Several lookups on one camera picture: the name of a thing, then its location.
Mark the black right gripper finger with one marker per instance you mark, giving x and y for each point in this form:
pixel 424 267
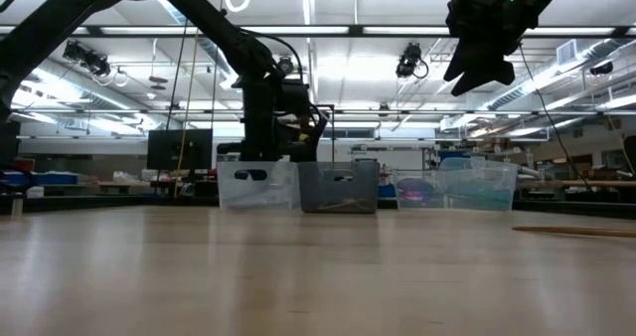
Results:
pixel 467 62
pixel 497 72

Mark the clear plastic bin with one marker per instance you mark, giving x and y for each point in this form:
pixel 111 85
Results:
pixel 278 192
pixel 477 177

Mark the grey translucent plastic bin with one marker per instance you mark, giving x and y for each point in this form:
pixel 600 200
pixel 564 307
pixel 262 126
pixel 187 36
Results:
pixel 358 187

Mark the wooden chopstick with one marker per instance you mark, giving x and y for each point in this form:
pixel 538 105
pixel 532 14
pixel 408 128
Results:
pixel 571 231

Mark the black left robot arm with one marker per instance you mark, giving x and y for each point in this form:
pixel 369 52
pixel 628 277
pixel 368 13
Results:
pixel 49 33

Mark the yellow label tag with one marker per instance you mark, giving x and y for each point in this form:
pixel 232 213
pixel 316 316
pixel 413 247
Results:
pixel 303 137

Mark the blue storage box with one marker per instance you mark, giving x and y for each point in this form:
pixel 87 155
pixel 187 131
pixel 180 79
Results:
pixel 454 153

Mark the black monitor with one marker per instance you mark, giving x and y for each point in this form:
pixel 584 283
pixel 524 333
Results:
pixel 164 149

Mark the wooden workbench top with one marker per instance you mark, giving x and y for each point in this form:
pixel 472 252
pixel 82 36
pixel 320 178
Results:
pixel 596 183

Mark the black overhead light beam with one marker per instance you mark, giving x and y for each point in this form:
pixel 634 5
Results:
pixel 94 31

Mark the blue storage bins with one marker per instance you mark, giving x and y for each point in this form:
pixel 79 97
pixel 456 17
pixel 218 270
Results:
pixel 59 178

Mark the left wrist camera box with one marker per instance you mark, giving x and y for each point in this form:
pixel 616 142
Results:
pixel 293 97

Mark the round black overhead camera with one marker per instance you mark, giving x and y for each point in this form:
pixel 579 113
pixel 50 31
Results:
pixel 286 65

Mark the black overhead camera cluster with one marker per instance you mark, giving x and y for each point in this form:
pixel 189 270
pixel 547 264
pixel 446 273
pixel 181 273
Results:
pixel 87 57

